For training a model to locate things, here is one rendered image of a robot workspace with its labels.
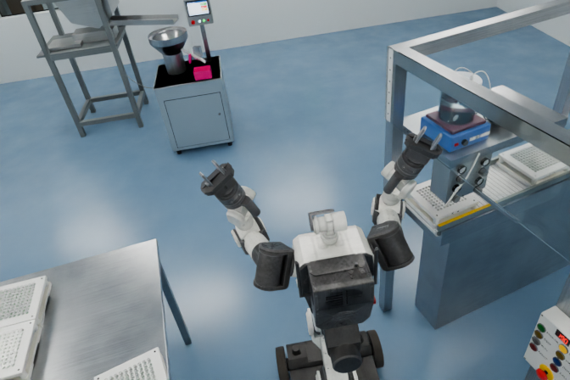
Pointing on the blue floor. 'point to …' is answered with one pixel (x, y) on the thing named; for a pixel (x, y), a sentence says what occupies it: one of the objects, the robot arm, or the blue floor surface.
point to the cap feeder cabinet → (194, 106)
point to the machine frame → (532, 15)
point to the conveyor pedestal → (479, 270)
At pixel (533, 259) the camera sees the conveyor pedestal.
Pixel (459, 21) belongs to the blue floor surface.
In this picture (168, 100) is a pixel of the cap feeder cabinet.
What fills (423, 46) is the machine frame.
